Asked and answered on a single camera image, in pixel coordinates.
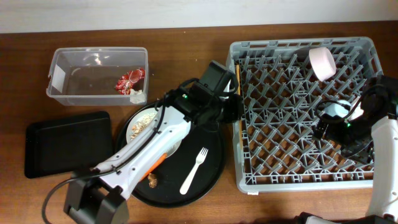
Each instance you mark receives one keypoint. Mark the red crumpled snack wrapper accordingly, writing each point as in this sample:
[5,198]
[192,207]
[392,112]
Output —
[126,83]

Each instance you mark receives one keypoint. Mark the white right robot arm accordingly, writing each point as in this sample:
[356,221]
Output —
[383,205]

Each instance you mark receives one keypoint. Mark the white plastic fork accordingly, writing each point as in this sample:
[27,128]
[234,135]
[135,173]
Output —
[199,160]

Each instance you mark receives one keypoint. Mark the clear plastic waste bin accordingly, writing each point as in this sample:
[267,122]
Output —
[86,76]

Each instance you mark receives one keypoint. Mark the light blue plastic cup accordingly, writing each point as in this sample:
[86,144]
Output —
[339,109]

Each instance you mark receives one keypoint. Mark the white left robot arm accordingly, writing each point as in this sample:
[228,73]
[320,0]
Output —
[100,194]

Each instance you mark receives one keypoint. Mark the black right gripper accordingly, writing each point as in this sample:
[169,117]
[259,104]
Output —
[362,150]

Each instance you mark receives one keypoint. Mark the grey plate with food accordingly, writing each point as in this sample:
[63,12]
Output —
[140,124]

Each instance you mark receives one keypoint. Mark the grey dishwasher rack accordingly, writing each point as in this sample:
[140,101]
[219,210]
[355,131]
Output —
[280,91]

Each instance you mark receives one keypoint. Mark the brown food scrap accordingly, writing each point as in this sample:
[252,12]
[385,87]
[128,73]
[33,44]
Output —
[153,181]

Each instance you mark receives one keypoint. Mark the white tissue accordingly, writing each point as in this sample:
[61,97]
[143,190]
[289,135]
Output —
[137,97]

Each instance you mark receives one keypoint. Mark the cream plastic cup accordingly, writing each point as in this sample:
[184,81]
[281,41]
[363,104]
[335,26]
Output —
[357,112]

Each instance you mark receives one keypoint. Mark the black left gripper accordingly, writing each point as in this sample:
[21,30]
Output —
[236,112]

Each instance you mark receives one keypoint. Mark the orange carrot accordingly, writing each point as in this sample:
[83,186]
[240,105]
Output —
[155,165]

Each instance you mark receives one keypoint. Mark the round black serving tray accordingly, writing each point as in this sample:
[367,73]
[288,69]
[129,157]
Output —
[172,172]

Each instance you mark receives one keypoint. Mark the black rectangular tray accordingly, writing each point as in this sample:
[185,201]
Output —
[63,145]

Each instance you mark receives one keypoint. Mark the pink plastic bowl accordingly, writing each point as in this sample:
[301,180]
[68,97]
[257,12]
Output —
[322,62]

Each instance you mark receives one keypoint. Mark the wooden chopstick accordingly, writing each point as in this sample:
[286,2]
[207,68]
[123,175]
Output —
[237,70]

